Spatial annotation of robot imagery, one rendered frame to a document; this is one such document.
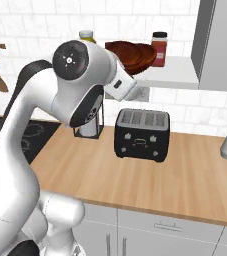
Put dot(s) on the white wall outlet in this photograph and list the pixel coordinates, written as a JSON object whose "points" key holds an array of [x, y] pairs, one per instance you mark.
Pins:
{"points": [[144, 94]]}

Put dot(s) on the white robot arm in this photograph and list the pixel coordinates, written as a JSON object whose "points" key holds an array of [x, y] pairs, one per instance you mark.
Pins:
{"points": [[21, 140]]}

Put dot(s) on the black hob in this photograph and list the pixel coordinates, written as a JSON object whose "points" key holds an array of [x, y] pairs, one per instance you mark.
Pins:
{"points": [[35, 136]]}

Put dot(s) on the wooden hanging spoon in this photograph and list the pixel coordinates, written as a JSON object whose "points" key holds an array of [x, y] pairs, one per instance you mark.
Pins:
{"points": [[0, 78]]}

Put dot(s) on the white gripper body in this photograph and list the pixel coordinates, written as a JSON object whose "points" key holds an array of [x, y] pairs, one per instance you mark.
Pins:
{"points": [[130, 81]]}

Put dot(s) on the white wall shelf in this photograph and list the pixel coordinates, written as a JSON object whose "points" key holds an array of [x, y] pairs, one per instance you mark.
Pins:
{"points": [[171, 75]]}

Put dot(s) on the black toaster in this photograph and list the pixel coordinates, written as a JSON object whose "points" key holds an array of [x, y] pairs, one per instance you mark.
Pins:
{"points": [[141, 143]]}

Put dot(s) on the red spice jar black lid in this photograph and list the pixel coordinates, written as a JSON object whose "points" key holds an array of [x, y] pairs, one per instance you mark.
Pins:
{"points": [[159, 50]]}

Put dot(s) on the grey cabinet door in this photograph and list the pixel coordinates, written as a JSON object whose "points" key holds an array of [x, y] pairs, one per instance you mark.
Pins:
{"points": [[171, 248], [96, 241]]}

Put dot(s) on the dark brown wooden bowl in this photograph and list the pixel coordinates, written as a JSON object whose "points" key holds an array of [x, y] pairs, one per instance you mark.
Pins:
{"points": [[136, 56]]}

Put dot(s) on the grey wall cabinet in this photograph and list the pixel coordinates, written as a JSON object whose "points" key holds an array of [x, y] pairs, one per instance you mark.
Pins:
{"points": [[221, 43]]}

